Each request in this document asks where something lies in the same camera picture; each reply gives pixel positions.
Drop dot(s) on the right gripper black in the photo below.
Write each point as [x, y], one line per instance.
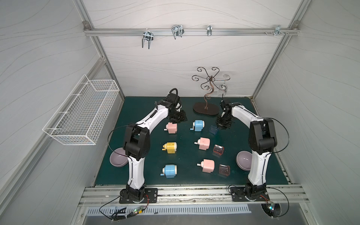
[223, 121]

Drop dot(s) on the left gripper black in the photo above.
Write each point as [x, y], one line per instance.
[178, 116]

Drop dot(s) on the clear blue tray back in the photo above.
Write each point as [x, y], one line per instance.
[213, 130]

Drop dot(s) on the blue sharpener back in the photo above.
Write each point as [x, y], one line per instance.
[198, 125]

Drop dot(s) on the blue sharpener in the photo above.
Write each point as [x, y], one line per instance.
[169, 171]
[198, 125]

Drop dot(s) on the pink sharpener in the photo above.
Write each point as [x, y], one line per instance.
[207, 165]
[203, 143]
[171, 128]

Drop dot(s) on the yellow pencil sharpener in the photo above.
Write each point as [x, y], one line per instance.
[170, 147]

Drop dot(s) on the blue sharpener front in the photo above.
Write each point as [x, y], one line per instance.
[169, 171]

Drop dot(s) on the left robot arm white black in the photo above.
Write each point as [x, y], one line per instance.
[137, 140]

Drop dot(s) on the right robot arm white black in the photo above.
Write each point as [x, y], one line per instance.
[261, 139]

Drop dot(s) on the pink sharpener front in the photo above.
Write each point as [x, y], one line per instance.
[207, 165]

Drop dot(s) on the clear dark red tray front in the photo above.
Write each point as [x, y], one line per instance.
[224, 170]

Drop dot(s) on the brown scroll metal stand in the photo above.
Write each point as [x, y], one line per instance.
[209, 86]

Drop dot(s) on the clear wine glass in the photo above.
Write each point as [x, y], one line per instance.
[222, 88]

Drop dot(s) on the purple bowl right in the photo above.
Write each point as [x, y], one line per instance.
[244, 160]

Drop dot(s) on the purple bowl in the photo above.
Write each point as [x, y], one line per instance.
[244, 160]
[118, 158]

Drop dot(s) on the metal hook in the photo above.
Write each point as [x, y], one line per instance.
[147, 37]
[177, 31]
[209, 30]
[277, 32]

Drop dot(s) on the purple bowl left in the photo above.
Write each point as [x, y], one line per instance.
[118, 158]

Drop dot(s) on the metal hook right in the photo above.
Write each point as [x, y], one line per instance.
[277, 32]

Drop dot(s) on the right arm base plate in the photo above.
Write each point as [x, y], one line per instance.
[237, 194]

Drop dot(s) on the white wire basket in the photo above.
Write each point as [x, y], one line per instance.
[81, 117]

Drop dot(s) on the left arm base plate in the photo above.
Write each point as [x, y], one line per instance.
[144, 195]

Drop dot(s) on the aluminium front rail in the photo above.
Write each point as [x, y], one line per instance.
[190, 195]

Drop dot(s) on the aluminium crossbar rail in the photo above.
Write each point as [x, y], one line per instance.
[162, 32]

